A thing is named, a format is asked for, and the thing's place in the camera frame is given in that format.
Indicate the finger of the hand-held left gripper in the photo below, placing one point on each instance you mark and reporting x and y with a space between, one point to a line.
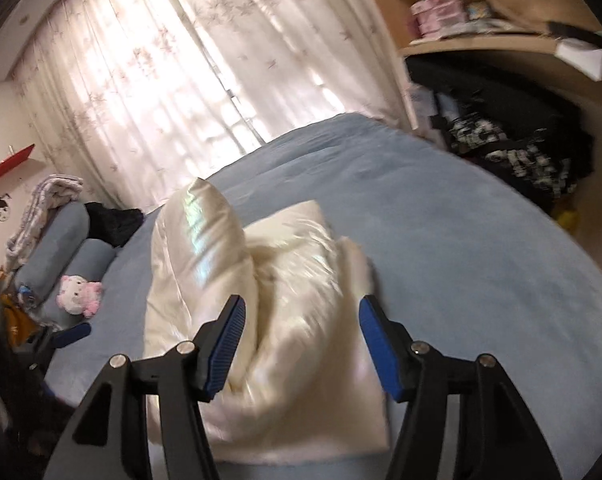
73 334

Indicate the striped folded blanket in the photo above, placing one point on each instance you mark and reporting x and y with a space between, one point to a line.
46 195

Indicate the white floral curtain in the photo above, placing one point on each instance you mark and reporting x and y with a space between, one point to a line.
156 85

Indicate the white paper sheet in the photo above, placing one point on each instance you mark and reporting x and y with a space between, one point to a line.
583 60

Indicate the red wall shelf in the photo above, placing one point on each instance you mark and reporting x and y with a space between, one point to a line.
6 167

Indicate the wooden shelf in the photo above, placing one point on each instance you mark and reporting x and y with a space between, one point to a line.
481 45

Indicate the yellow object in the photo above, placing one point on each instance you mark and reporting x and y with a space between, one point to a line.
567 219

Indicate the white shiny puffer jacket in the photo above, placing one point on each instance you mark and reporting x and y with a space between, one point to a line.
281 285

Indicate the blue-grey bolster pillow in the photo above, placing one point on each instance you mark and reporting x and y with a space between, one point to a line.
88 262

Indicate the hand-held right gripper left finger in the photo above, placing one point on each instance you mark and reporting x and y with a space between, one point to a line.
226 345

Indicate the small printed box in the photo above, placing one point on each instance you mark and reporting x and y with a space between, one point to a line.
479 10

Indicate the black wall decoration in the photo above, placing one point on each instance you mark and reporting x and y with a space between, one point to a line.
2 207

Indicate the black patterned clothes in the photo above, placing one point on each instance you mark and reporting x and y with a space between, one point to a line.
531 125

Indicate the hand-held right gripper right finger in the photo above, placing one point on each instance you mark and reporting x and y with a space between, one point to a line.
376 350

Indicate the blue bed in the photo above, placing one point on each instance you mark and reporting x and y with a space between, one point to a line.
456 260

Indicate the white and pink cat plush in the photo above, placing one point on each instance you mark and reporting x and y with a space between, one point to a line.
76 295

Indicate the pink storage boxes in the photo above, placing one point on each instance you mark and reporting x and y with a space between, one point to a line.
438 15

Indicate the orange cloth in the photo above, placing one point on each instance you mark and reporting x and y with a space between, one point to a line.
18 317

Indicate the black fuzzy cloth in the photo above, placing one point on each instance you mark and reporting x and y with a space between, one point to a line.
113 225

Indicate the large blue-grey pillow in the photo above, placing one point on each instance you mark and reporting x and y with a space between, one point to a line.
61 240

